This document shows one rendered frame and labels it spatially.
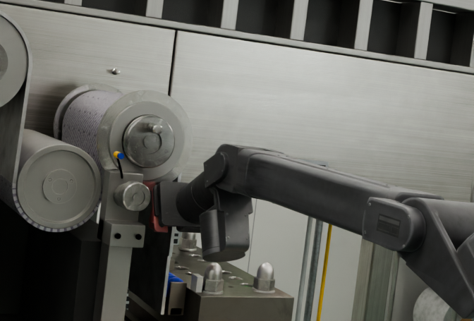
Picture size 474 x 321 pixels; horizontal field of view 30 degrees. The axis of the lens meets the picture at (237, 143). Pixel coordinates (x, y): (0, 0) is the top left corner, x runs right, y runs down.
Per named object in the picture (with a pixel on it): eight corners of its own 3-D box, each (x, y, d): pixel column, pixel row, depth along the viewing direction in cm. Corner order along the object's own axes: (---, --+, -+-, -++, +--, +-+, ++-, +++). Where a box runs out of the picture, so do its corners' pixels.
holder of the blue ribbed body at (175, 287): (167, 315, 134) (171, 282, 134) (120, 279, 154) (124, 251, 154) (186, 315, 135) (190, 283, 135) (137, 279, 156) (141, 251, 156)
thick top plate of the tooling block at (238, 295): (196, 336, 131) (201, 295, 131) (114, 274, 167) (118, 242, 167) (290, 334, 138) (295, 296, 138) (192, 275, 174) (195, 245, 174)
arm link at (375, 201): (508, 209, 81) (416, 200, 76) (497, 269, 81) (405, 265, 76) (272, 147, 118) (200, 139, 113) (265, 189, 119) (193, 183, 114)
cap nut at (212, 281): (204, 294, 133) (208, 264, 132) (195, 288, 136) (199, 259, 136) (227, 294, 134) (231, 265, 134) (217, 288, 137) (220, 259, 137)
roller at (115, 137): (154, 195, 129) (93, 151, 125) (103, 173, 153) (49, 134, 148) (199, 132, 131) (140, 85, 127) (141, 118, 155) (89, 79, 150)
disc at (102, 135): (156, 210, 130) (76, 154, 124) (154, 209, 131) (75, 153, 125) (211, 128, 133) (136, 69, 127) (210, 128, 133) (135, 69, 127)
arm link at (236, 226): (281, 154, 115) (223, 147, 111) (290, 239, 111) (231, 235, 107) (237, 183, 125) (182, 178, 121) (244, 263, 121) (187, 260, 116)
